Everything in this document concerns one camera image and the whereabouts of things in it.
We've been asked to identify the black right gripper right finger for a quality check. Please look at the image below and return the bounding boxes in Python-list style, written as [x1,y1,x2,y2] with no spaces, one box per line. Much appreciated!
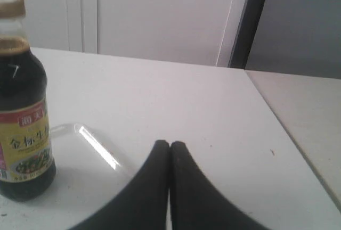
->
[170,141,267,229]

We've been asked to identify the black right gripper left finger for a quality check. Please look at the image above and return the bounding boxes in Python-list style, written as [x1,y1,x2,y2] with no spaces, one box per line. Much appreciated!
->
[72,140,169,229]

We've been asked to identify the dark soy sauce bottle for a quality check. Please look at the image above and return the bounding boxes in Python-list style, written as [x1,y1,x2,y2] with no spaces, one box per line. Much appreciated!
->
[1,0,56,202]

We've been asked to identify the white rectangular plastic tray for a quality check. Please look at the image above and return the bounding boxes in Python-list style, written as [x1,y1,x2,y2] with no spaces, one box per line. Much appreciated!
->
[1,124,136,229]

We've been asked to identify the white cabinet behind table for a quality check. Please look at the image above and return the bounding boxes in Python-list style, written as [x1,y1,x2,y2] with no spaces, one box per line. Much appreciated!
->
[25,0,246,67]

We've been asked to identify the dark vertical post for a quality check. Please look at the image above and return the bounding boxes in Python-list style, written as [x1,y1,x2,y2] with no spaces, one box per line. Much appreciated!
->
[228,0,265,69]

